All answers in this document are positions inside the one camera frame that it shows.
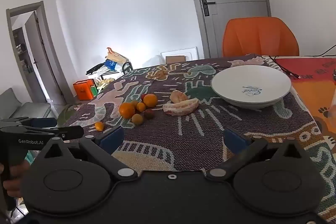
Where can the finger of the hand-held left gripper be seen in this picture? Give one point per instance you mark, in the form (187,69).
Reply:
(44,122)

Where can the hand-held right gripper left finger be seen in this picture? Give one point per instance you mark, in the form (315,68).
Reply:
(113,138)

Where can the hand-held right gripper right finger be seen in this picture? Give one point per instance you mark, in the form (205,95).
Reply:
(233,138)

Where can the orange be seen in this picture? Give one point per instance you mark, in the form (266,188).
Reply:
(126,110)
(150,100)

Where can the small orange kumquat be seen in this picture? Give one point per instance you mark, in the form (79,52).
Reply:
(141,107)
(99,125)

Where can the dark red plum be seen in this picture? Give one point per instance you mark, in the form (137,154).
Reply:
(149,114)

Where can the white bowl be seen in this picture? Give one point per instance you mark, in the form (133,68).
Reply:
(236,82)

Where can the long peeled pomelo segment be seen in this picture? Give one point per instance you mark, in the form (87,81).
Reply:
(181,107)

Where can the round peeled pomelo segment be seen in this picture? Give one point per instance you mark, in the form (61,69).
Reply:
(178,96)

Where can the person's left hand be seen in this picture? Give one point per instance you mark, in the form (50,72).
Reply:
(18,171)

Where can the grey sofa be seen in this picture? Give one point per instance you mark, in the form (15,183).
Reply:
(23,108)

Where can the printed woven blanket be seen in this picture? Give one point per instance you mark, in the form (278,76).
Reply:
(204,129)

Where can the orange box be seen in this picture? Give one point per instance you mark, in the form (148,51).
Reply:
(84,90)

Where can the bright red plum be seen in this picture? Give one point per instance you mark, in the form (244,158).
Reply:
(143,96)

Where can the yellow bananas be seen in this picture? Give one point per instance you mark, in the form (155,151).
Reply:
(105,83)

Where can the open grey door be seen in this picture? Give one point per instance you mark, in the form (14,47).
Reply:
(39,56)

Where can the shelf with items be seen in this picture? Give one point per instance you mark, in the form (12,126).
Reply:
(22,53)

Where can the flat black object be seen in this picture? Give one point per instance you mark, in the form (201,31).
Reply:
(95,68)

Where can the blue bag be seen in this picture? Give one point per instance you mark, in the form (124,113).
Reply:
(110,64)

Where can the orange printed mat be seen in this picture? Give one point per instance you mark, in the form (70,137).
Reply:
(312,87)

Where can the cardboard box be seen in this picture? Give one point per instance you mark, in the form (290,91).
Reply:
(175,59)

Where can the white board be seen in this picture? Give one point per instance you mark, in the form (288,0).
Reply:
(181,51)

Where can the orange chair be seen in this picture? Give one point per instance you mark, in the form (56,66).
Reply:
(260,35)

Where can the black metal chair frame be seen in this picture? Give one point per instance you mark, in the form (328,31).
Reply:
(127,66)

